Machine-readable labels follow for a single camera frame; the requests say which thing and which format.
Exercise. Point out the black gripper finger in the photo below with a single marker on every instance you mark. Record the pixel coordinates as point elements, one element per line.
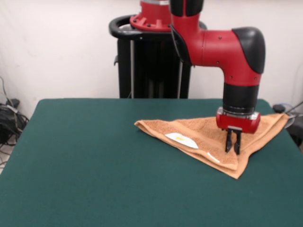
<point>237,144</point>
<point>229,142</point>

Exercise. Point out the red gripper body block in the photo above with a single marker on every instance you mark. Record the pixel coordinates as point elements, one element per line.
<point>236,123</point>

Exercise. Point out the orange terry towel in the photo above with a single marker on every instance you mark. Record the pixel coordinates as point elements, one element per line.
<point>189,132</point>

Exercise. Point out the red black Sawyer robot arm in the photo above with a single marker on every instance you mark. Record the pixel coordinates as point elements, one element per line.
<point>213,47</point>

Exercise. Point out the dark green table cloth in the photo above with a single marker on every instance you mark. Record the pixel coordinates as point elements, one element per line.
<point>71,165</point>

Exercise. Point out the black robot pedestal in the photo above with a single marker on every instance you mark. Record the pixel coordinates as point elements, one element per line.
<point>146,71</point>

